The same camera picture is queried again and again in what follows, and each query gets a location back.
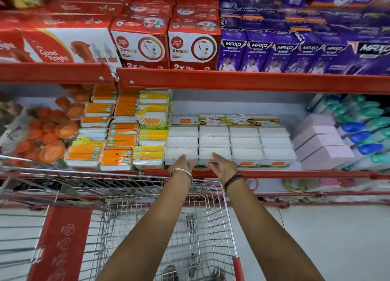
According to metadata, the person's right hand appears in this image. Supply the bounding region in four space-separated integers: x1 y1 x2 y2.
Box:
206 152 238 185

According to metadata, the person's left hand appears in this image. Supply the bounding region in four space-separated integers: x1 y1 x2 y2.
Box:
168 154 197 176

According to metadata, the person's right forearm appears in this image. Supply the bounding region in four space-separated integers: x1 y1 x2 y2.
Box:
225 178 325 281

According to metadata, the person's left forearm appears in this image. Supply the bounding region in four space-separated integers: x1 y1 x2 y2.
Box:
96 175 193 281

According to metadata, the silver bangle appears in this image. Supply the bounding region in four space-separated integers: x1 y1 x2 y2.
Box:
170 168 194 184

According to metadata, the black wrist band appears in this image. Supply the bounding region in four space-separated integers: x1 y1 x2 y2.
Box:
223 172 243 193

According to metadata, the stack of white cotton swab packs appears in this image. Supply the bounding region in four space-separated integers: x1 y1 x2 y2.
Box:
164 113 297 169

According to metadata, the stack of yellow packets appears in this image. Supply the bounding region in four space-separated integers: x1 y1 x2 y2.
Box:
133 89 173 170

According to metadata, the yellow tape roll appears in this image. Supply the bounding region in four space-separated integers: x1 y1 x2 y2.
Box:
285 179 306 193

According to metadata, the stack of orange packets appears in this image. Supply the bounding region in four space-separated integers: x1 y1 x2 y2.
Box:
65 84 141 172

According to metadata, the pink box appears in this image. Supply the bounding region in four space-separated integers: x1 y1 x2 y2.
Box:
299 113 336 130
293 125 339 142
299 144 356 171
291 133 347 157

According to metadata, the stack of small red boxes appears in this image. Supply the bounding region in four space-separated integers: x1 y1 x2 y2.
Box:
110 0 222 71

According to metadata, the pile of orange-lidded round containers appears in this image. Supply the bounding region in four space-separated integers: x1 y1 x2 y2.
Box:
6 83 93 165

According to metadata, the red cart seat flap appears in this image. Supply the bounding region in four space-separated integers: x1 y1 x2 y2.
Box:
27 205 94 281

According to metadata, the row of teal and blue capped bottles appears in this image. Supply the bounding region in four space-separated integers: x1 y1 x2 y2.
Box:
307 94 390 172

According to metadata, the stack of purple boxes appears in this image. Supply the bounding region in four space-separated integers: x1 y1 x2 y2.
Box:
216 0 390 76

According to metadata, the stack of wide red boxes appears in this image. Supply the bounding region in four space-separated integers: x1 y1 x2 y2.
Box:
0 0 132 70

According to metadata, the pile of brown packets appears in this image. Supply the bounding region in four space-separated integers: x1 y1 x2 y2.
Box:
0 91 24 121

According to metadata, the metal wire shopping cart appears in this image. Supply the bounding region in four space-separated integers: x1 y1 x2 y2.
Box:
0 155 245 281

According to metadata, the thin red shelf rail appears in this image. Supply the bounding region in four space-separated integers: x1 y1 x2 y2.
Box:
0 167 390 181

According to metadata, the long red shelf rail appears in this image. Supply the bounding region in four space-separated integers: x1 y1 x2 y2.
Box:
116 68 390 95

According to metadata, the low red shelf rail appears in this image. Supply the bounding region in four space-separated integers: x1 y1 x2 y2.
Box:
210 191 390 209

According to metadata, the short red shelf rail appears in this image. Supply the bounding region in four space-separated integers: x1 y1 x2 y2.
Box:
0 63 115 84

